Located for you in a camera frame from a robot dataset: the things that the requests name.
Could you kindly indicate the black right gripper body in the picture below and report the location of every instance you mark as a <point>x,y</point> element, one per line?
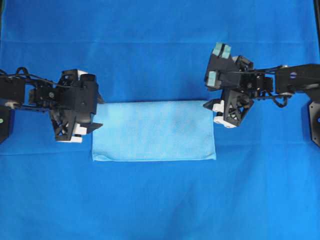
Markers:
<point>237,101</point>

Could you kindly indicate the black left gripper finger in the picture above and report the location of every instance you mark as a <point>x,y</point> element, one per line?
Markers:
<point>90,127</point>
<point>99,99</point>

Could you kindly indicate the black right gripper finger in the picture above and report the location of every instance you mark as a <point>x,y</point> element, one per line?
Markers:
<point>214,105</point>

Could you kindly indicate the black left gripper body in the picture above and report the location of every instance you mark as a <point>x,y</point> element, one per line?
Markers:
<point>76,104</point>

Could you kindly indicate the light blue towel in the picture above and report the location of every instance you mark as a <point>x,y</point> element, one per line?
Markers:
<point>154,132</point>

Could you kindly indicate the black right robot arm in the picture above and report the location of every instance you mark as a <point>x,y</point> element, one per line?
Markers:
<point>281,82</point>

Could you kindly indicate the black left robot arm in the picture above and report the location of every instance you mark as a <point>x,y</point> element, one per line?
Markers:
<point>27,92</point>

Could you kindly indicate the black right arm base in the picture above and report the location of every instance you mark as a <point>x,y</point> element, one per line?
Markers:
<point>314,119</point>

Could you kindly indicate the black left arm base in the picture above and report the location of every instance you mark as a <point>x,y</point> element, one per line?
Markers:
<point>6,122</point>

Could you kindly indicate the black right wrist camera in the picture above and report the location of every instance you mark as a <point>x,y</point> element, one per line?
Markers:
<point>222,71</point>

